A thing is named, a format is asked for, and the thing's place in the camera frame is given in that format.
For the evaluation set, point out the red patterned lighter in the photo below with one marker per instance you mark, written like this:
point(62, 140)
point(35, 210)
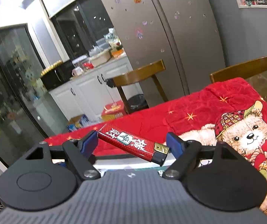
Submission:
point(133, 144)

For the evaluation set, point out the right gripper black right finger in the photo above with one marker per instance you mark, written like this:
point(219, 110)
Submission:
point(217, 177)

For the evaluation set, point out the silver double door refrigerator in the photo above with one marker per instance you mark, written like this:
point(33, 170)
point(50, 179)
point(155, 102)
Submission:
point(182, 33)

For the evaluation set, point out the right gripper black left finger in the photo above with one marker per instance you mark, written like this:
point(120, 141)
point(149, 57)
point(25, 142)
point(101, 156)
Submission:
point(47, 176)

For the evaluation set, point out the wooden chair near cabinet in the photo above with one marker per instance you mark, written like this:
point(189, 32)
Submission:
point(135, 76)

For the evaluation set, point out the black toaster oven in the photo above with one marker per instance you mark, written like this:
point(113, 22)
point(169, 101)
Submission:
point(57, 74)

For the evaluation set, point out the white mug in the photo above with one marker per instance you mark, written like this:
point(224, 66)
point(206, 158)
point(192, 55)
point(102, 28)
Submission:
point(77, 71)

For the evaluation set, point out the beige plastic basin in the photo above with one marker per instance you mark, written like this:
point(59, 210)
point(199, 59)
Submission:
point(100, 58)

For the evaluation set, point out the red teddy bear blanket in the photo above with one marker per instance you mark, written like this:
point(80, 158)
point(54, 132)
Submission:
point(231, 111)

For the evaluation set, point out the red cardboard box on floor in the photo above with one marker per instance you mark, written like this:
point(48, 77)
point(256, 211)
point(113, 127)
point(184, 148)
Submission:
point(113, 110)

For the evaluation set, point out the white kitchen cabinet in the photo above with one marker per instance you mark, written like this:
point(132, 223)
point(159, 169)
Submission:
point(88, 93)

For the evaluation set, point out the wooden chair right side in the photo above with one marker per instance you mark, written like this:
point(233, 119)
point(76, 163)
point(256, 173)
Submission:
point(243, 70)

